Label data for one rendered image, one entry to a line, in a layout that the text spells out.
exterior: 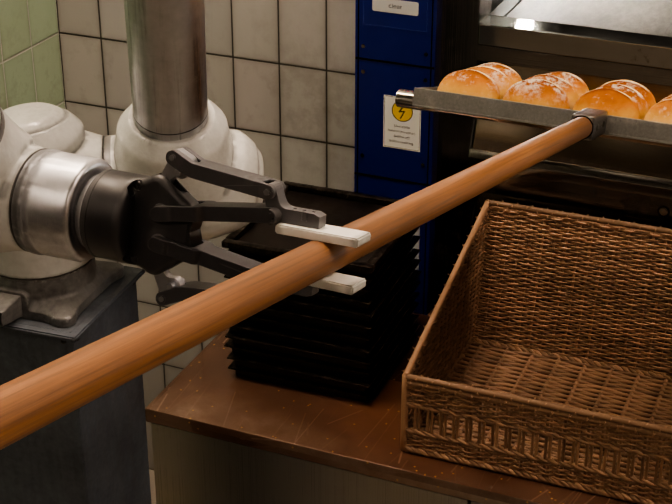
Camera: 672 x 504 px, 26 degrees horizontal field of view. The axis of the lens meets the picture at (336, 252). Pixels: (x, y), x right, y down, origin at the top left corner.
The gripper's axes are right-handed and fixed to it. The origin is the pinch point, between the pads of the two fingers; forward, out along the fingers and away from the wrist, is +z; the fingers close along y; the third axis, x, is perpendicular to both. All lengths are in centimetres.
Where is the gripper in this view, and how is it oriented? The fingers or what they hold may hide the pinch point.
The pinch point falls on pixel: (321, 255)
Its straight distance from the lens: 115.1
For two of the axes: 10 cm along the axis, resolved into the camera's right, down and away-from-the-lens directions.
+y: -1.0, 9.7, 2.4
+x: -3.7, 1.9, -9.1
